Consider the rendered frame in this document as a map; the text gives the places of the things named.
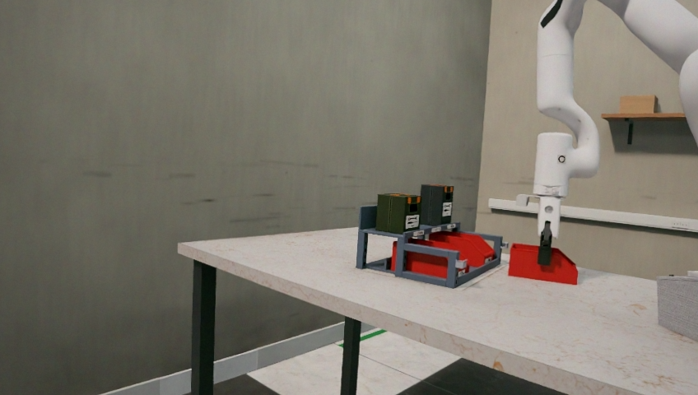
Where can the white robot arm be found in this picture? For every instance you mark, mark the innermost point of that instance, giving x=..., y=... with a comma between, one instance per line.
x=664, y=26

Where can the red bin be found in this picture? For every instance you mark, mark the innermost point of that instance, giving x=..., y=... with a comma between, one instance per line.
x=425, y=263
x=468, y=245
x=523, y=263

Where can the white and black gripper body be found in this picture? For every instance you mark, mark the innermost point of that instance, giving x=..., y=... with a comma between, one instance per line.
x=553, y=215

